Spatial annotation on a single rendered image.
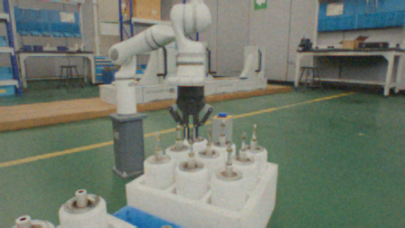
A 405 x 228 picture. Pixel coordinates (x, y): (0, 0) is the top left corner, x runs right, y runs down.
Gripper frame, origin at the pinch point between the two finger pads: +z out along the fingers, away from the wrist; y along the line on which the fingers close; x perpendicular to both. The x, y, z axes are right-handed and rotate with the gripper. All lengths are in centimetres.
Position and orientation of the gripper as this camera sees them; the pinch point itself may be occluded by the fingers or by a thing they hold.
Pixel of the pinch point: (191, 133)
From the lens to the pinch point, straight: 73.0
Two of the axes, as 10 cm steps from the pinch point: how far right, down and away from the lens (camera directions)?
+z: 0.0, 9.8, 2.2
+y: -9.9, -0.4, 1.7
